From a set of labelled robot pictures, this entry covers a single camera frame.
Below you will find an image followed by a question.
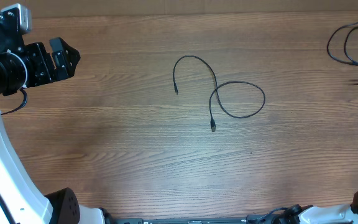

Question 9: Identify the black usb cable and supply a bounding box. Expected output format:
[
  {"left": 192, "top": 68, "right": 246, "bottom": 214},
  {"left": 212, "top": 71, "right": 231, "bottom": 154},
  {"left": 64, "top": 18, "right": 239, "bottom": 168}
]
[
  {"left": 172, "top": 55, "right": 266, "bottom": 133},
  {"left": 326, "top": 11, "right": 358, "bottom": 69}
]

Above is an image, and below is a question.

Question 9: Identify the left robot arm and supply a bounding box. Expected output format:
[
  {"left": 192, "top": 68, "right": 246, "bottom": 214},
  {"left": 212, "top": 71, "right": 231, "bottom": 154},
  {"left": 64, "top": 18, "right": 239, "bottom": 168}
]
[{"left": 0, "top": 38, "right": 115, "bottom": 223}]

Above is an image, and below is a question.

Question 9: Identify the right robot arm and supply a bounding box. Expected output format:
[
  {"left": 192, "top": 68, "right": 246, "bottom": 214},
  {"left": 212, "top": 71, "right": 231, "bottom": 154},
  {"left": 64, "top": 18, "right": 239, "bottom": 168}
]
[{"left": 272, "top": 191, "right": 358, "bottom": 224}]

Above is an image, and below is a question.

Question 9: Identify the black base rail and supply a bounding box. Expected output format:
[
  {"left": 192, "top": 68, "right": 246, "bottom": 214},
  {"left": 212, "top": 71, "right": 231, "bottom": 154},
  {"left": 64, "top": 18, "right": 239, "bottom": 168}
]
[{"left": 112, "top": 213, "right": 278, "bottom": 224}]

